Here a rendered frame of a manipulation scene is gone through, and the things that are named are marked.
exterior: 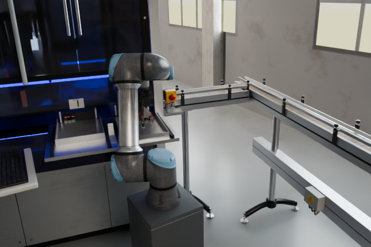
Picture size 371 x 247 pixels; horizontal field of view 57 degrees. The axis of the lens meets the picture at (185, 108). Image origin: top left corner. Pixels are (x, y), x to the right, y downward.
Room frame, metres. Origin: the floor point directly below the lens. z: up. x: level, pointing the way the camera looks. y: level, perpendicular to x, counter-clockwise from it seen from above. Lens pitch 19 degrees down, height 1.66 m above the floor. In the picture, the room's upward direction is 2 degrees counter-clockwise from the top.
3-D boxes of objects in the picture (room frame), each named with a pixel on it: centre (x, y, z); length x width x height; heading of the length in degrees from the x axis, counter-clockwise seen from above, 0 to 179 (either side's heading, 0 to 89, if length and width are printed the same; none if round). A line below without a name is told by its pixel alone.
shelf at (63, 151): (1.86, 0.44, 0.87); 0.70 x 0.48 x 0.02; 107
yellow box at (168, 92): (2.16, 0.10, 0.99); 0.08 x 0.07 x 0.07; 17
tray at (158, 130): (1.86, 0.27, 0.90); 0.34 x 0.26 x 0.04; 17
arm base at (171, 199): (1.27, 0.10, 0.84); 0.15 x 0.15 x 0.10
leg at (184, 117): (2.34, 0.01, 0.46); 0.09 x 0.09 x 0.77; 17
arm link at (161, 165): (1.27, 0.11, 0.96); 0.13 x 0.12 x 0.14; 90
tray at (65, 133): (1.87, 0.63, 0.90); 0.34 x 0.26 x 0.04; 17
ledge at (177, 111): (2.21, 0.10, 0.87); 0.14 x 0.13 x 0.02; 17
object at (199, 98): (2.38, -0.13, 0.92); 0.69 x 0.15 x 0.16; 107
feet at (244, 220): (2.20, -0.63, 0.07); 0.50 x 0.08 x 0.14; 107
